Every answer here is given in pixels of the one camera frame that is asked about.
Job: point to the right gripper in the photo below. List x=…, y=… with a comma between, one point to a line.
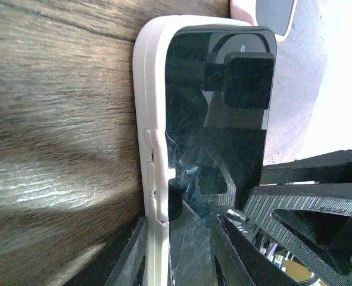
x=306, y=206

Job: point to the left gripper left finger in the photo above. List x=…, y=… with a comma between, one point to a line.
x=122, y=262

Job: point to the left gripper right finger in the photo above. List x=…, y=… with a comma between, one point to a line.
x=235, y=261

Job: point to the pink phone case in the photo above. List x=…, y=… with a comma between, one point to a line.
x=245, y=10

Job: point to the white phone case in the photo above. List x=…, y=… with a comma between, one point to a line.
x=148, y=68

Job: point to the pink-edged black phone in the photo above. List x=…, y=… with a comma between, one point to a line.
x=276, y=15

